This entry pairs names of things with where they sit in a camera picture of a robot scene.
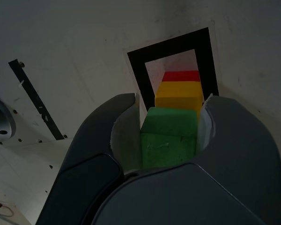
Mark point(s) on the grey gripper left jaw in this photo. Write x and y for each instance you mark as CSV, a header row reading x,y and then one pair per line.
x,y
89,164

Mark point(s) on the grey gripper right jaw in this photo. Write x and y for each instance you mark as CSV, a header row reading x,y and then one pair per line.
x,y
236,164

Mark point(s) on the green cube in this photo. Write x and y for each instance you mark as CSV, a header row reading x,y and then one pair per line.
x,y
168,140

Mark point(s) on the yellow cube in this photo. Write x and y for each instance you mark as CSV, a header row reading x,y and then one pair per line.
x,y
178,93

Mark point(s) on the red cube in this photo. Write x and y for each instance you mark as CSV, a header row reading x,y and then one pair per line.
x,y
181,76

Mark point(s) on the black tape square outline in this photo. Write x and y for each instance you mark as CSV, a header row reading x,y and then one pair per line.
x,y
135,61

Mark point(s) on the black tape strip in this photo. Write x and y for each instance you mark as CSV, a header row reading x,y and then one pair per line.
x,y
32,96

